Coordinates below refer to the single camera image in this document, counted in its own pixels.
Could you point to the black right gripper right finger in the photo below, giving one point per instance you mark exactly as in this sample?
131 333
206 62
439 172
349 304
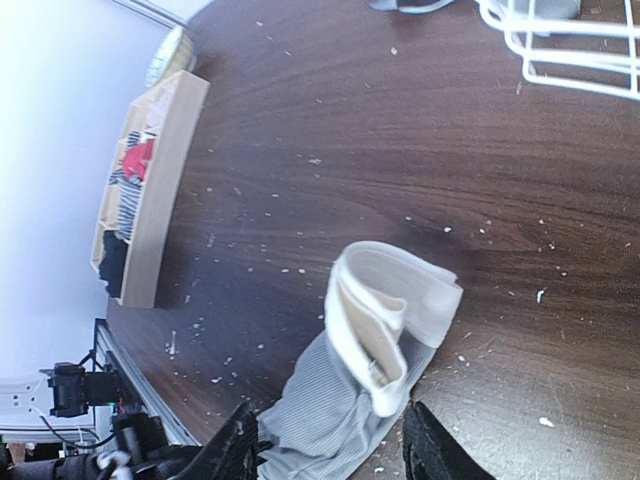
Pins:
430 452

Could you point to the pale green glass bowl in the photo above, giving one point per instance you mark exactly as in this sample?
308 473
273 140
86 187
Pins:
556 9

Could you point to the white wire dish rack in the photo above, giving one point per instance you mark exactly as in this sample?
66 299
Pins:
597 51

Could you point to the black folded underwear in box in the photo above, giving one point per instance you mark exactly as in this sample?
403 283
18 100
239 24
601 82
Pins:
111 268

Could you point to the grey underwear white waistband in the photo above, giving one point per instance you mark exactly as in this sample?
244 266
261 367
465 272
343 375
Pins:
386 312

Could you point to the red rolled underwear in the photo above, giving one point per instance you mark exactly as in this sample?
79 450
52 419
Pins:
137 159

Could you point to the blue yellow patterned bowl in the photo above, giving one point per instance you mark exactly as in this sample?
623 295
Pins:
175 53

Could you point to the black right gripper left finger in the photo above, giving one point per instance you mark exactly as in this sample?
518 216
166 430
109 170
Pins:
230 454

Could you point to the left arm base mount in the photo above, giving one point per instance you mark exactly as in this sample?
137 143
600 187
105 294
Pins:
75 389

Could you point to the wooden compartment organizer box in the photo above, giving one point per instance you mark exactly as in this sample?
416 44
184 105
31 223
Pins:
167 113

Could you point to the grey striped rolled underwear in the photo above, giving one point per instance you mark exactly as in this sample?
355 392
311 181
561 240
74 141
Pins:
129 196

